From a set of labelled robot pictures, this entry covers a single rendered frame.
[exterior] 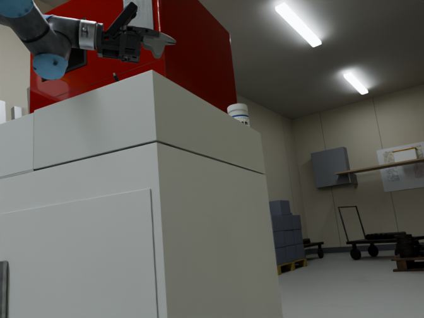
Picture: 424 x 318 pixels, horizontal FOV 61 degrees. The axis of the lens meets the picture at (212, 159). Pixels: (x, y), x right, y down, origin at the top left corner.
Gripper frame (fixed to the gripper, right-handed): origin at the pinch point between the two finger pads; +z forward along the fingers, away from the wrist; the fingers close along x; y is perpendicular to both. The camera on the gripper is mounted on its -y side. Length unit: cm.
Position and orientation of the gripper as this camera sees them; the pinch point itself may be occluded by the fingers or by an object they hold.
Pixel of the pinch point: (171, 39)
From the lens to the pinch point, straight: 109.4
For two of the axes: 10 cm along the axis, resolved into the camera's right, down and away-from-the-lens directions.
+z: 9.8, 0.7, 2.1
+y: -0.7, 10.0, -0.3
